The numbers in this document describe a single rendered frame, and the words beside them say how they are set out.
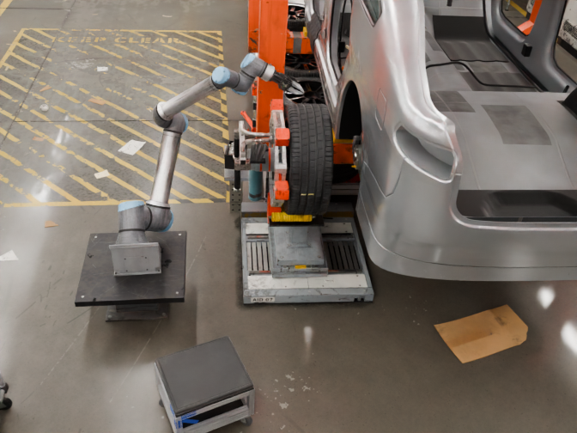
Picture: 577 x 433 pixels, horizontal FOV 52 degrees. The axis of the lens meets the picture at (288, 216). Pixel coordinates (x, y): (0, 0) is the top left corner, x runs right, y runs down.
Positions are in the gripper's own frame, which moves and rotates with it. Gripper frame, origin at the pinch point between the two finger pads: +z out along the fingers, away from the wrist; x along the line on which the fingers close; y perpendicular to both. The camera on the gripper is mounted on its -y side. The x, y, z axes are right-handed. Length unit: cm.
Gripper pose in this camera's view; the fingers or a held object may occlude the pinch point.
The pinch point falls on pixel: (301, 91)
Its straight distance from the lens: 340.8
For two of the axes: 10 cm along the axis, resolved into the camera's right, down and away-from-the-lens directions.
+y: 1.0, 4.5, -8.9
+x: 5.2, -7.8, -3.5
